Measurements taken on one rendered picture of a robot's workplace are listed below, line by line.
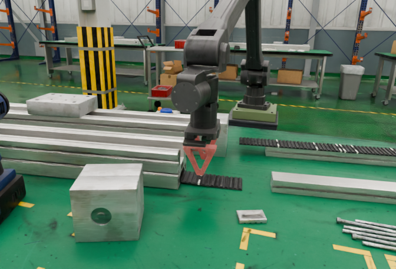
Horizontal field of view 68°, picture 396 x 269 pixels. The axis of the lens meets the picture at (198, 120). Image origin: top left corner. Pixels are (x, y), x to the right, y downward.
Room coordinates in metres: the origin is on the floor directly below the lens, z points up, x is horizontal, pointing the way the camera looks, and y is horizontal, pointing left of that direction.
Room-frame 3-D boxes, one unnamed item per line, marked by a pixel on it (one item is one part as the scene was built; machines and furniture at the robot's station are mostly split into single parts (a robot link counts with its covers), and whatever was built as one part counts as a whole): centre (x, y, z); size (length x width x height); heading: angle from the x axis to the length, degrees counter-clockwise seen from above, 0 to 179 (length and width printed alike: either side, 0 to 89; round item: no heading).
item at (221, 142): (0.80, -0.04, 0.83); 0.12 x 0.09 x 0.10; 172
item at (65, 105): (0.85, 0.40, 0.87); 0.16 x 0.11 x 0.07; 82
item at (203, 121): (0.60, -0.01, 0.93); 0.10 x 0.07 x 0.07; 172
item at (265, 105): (1.16, -0.23, 0.85); 0.12 x 0.09 x 0.08; 66
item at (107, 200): (0.45, 0.15, 0.83); 0.11 x 0.10 x 0.10; 5
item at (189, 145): (0.57, -0.01, 0.86); 0.07 x 0.07 x 0.09; 82
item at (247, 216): (0.46, -0.10, 0.78); 0.05 x 0.03 x 0.01; 95
